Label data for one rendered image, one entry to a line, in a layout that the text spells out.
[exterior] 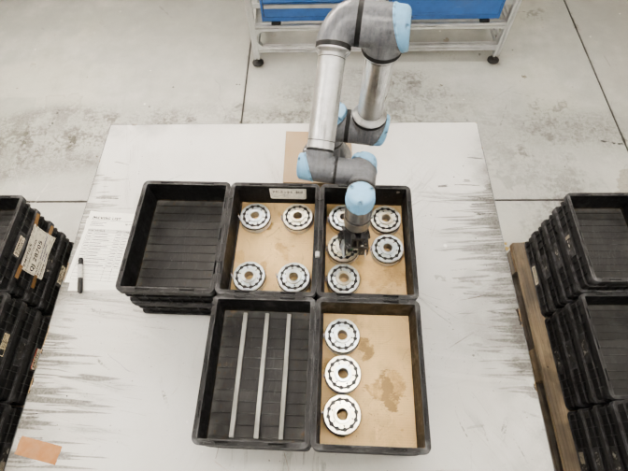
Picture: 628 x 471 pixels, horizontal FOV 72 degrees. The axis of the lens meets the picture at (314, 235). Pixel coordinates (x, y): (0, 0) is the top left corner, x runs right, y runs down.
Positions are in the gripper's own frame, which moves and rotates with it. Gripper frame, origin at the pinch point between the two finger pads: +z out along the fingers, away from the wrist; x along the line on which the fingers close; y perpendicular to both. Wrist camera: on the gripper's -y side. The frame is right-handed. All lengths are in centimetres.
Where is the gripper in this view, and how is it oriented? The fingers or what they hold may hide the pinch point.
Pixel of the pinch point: (352, 247)
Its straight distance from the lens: 142.6
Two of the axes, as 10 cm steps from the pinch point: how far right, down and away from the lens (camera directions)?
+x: 10.0, -0.4, 0.0
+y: 0.4, 8.8, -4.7
